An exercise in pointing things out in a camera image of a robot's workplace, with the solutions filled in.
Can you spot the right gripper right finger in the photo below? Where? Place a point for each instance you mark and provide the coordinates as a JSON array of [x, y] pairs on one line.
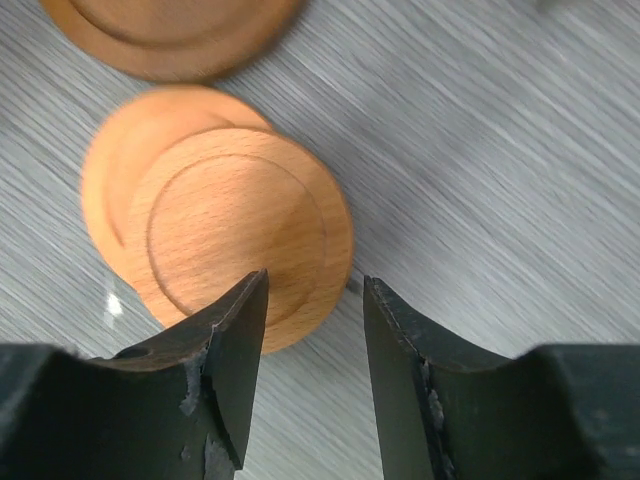
[[446, 408]]

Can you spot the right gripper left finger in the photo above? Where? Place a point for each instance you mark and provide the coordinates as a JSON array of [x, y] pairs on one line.
[[175, 406]]

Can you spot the light wooden coaster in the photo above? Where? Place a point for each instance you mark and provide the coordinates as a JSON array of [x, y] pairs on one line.
[[225, 202], [128, 143]]

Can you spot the dark brown wooden saucer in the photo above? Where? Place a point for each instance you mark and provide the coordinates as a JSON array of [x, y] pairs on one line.
[[174, 41]]

